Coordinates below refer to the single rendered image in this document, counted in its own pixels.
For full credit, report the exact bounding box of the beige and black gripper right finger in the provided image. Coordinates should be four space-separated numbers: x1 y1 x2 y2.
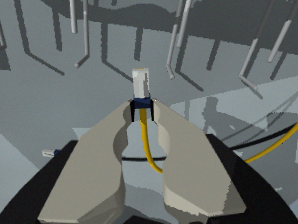
150 98 298 224

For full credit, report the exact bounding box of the yellow patch cord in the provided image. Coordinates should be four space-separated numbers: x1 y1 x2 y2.
139 108 298 174

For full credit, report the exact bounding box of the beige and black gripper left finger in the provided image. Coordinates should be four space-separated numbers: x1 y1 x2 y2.
0 99 135 224

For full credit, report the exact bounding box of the black patch cord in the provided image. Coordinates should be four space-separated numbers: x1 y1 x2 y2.
122 123 296 161

